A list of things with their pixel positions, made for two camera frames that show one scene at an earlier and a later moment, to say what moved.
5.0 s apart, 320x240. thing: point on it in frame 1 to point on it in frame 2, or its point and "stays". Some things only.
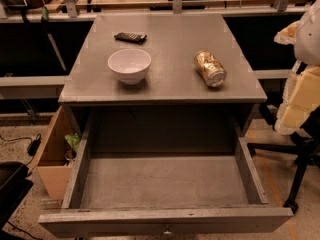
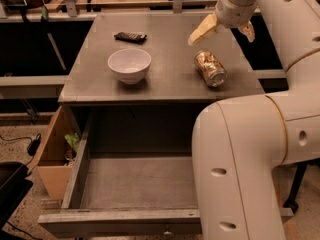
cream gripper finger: (301, 98) to (206, 26)
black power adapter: (35, 145) stays
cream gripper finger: (287, 36) to (248, 30)
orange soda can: (209, 68) stays
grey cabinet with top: (161, 84) stays
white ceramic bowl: (131, 64) stays
